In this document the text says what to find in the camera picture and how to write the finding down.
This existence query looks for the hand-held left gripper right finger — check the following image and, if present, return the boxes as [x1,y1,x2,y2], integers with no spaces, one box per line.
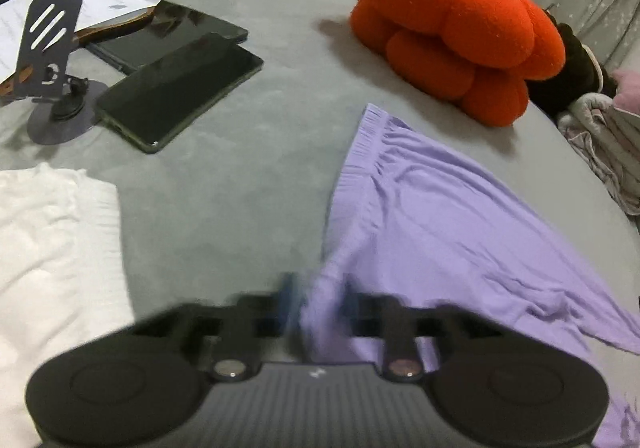
[339,277,505,382]

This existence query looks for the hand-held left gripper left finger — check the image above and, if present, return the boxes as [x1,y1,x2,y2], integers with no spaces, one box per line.
[130,273,307,382]

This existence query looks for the purple pants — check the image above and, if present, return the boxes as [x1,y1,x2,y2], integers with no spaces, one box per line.
[272,103,640,448]

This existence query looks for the black tablet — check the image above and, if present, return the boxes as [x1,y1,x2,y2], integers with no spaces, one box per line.
[82,0,249,75]
[95,32,264,154]

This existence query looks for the white garment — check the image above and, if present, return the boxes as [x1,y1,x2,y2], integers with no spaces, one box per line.
[0,163,134,448]

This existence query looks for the folded grey pink quilt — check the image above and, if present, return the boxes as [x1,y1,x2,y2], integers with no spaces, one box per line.
[557,93,640,217]

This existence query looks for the orange pumpkin plush pillow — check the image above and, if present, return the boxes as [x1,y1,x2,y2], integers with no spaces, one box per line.
[349,0,567,128]

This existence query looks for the black plush blanket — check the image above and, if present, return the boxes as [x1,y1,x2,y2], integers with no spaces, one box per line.
[527,8,621,115]

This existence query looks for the brown wooden board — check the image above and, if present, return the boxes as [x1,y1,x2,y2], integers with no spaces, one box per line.
[0,8,157,105]

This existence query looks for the pink pillow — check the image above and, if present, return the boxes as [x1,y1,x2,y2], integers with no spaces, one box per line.
[612,68,640,112]

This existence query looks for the dark metal phone stand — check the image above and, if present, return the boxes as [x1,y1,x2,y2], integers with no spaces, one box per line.
[0,0,109,147]

